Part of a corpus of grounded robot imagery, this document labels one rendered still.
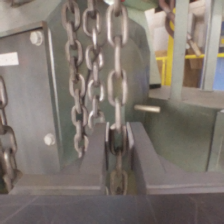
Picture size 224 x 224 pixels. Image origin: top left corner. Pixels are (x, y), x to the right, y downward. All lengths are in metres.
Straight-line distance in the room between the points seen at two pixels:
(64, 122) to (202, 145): 0.50
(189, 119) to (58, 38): 0.50
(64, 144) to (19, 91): 0.11
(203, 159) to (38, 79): 0.57
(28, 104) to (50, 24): 0.12
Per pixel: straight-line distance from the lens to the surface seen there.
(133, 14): 1.02
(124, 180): 0.17
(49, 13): 0.25
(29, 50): 0.25
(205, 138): 0.61
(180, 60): 0.61
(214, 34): 0.95
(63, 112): 0.24
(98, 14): 0.19
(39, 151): 0.29
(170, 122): 0.65
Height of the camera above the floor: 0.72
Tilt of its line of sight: 15 degrees down
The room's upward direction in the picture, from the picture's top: 1 degrees counter-clockwise
